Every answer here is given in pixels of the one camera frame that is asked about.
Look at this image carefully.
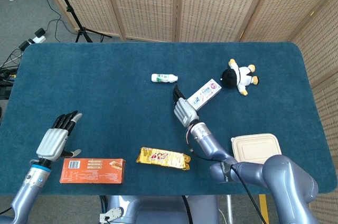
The metal table leg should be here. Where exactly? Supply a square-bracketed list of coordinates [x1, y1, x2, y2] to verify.
[226, 195, 234, 224]

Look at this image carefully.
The thin black floor cable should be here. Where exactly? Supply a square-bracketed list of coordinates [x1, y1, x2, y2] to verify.
[40, 0, 70, 37]

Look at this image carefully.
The gold foil biscuit packet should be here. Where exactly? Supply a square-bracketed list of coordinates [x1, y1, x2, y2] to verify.
[135, 146, 192, 172]

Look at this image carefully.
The white pink toothpaste box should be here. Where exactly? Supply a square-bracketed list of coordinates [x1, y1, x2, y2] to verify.
[186, 78, 222, 111]

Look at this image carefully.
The black tripod stand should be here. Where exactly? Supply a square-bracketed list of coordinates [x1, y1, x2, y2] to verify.
[47, 0, 113, 43]

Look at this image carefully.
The black haired plush doll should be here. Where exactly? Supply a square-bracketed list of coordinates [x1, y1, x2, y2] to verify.
[219, 58, 259, 97]

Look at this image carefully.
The grey robot torso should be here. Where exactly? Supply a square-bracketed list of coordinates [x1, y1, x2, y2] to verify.
[99, 194, 220, 224]

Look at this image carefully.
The orange biscuit carton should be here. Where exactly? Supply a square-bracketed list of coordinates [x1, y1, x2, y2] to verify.
[59, 157, 126, 184]

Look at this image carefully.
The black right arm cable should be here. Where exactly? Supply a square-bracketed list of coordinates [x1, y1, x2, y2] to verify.
[184, 128, 268, 224]

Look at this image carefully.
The small white drink bottle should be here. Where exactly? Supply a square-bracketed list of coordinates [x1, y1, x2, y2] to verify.
[151, 73, 179, 84]

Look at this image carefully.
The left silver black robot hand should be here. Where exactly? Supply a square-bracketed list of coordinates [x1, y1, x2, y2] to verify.
[35, 110, 83, 162]

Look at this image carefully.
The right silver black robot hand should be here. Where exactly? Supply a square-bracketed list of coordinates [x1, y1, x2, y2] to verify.
[172, 84, 200, 127]

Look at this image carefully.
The blue carpet table cover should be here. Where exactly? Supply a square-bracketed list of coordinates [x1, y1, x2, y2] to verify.
[0, 41, 335, 196]

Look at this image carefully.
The beige takeaway food container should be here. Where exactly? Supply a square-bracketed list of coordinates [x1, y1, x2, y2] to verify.
[230, 133, 283, 165]

